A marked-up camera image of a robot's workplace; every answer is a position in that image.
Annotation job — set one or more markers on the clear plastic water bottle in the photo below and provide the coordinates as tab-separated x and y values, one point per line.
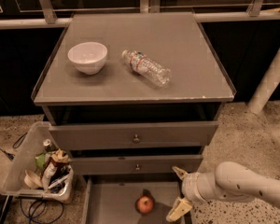
154	72

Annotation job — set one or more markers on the bottom grey drawer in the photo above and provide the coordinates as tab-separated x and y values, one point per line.
112	199

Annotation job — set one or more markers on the middle grey drawer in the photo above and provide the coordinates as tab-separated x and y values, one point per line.
134	164

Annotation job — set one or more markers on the small white cup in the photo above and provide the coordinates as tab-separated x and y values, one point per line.
32	180

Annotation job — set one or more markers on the top grey drawer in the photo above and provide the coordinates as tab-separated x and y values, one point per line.
133	135

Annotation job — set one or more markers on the crumpled snack bag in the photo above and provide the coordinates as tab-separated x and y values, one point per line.
57	162

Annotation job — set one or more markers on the red apple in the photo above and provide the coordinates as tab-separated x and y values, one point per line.
144	205

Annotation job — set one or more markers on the metal drink can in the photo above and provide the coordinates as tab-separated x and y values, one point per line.
48	145

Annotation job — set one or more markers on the white ceramic bowl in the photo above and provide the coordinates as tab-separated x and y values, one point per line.
88	58

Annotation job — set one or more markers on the white diagonal pole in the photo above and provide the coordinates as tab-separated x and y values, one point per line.
267	86

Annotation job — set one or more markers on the green wrapper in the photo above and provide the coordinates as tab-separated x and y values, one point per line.
40	160

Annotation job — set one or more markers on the grey drawer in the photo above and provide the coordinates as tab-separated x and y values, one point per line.
133	135
112	199
134	164

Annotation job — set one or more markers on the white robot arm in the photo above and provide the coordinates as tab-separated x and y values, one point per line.
229	182

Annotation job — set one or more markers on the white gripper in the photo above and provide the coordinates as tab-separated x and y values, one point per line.
188	186

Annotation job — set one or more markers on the translucent plastic bin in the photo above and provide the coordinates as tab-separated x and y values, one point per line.
31	146

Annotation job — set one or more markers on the grey drawer cabinet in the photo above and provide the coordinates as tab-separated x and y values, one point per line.
116	94

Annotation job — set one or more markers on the metal window railing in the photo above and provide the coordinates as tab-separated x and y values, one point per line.
24	14

